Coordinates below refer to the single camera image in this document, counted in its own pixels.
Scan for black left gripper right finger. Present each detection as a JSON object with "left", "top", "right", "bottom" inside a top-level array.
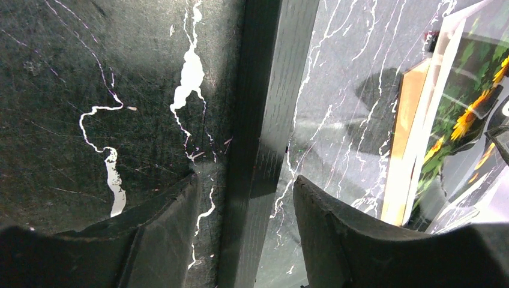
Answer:
[{"left": 293, "top": 176, "right": 508, "bottom": 287}]

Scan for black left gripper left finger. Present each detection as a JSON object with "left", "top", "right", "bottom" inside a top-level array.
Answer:
[{"left": 1, "top": 173, "right": 201, "bottom": 287}]

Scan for sunflower photo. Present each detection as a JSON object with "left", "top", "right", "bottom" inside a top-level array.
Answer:
[{"left": 406, "top": 1, "right": 508, "bottom": 233}]

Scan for black picture frame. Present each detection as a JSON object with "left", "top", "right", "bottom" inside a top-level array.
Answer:
[{"left": 218, "top": 1, "right": 478, "bottom": 287}]

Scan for brown backing board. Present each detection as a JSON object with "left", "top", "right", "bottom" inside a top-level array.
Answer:
[{"left": 381, "top": 59, "right": 430, "bottom": 226}]

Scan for white mat board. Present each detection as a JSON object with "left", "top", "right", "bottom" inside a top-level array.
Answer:
[{"left": 384, "top": 1, "right": 492, "bottom": 226}]

